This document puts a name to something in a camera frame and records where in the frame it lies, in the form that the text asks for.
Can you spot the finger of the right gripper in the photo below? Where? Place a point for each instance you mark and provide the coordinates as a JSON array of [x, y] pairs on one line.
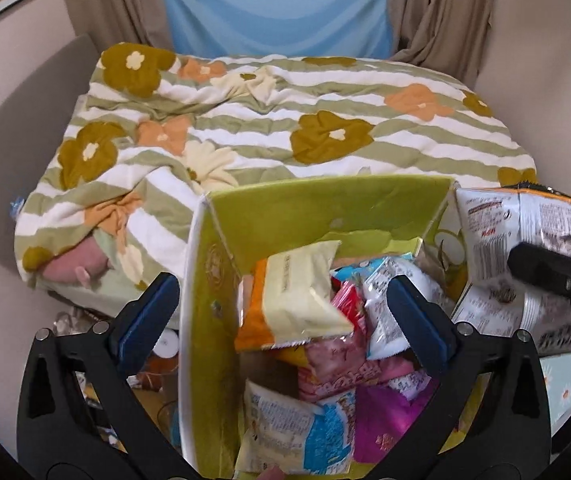
[[542, 268]]

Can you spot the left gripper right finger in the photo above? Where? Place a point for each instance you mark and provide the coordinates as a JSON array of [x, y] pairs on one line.
[[489, 416]]

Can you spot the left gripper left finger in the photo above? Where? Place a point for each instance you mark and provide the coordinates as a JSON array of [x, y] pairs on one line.
[[56, 436]]

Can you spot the purple snack bag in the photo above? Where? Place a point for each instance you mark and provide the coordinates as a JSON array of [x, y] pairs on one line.
[[383, 416]]

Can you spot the white silver snack bag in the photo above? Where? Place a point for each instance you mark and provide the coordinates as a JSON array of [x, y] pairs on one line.
[[518, 243]]

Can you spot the blue white snack bag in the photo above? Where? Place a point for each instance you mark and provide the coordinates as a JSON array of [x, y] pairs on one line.
[[372, 278]]

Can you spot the pink snack bag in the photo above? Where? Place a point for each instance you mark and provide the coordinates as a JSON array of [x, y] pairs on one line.
[[326, 367]]

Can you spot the blue cream snack bag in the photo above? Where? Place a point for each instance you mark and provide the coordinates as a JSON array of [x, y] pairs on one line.
[[297, 436]]

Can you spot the orange cream snack bag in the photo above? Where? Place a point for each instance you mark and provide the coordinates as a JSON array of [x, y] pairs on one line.
[[290, 301]]

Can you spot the daisy print tablecloth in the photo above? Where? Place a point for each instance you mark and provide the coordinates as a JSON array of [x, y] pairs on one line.
[[557, 376]]

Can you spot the pink pillow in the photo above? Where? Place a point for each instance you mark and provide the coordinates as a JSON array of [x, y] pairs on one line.
[[80, 265]]

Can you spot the striped floral duvet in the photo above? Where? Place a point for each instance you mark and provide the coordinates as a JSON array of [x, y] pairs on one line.
[[156, 130]]

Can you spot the green cardboard box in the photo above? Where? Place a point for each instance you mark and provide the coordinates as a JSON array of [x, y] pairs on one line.
[[232, 230]]

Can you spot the grey headboard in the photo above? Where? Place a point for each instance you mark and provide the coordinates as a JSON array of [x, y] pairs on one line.
[[33, 119]]

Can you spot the right beige curtain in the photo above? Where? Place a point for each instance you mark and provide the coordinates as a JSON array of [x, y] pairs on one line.
[[444, 35]]

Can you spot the beige curtain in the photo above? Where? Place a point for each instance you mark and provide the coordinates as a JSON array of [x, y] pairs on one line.
[[109, 22], [444, 35]]

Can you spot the blue window cloth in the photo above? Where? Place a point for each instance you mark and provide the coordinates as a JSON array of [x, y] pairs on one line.
[[212, 28]]

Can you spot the left beige curtain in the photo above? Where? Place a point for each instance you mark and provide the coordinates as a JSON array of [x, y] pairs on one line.
[[109, 22]]

